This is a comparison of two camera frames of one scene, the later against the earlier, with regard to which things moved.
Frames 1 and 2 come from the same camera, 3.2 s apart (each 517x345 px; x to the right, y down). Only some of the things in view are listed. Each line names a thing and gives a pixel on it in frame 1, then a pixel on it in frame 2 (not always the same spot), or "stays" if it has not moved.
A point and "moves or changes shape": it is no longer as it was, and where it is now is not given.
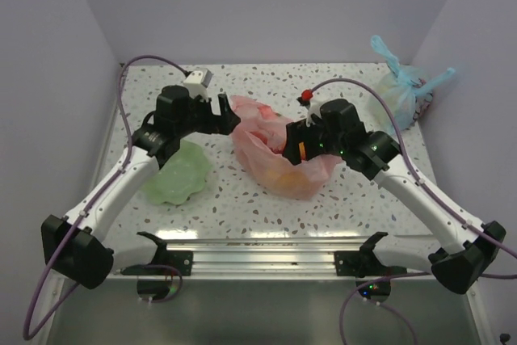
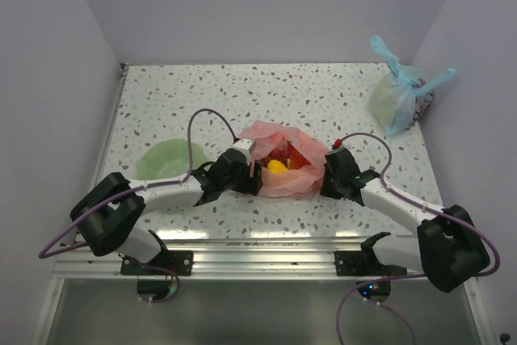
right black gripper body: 334,144 → 338,181
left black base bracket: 182,259 stays
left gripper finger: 224,107 → 258,170
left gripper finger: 224,123 → 250,186
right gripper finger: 297,132 → 330,166
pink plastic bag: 259,137 moves or changes shape
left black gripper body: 199,111 → 232,183
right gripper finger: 292,149 → 329,187
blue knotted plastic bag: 407,90 stays
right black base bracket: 362,263 stays
